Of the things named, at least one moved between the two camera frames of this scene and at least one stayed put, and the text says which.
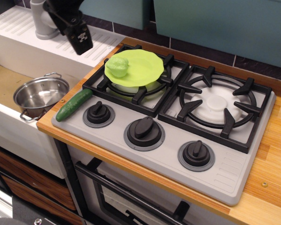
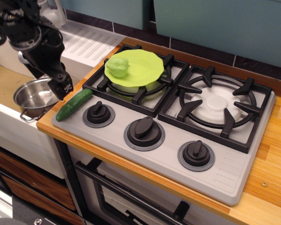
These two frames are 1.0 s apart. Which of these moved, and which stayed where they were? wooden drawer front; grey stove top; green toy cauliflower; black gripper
Moved: black gripper
Stayed: green toy cauliflower; grey stove top; wooden drawer front
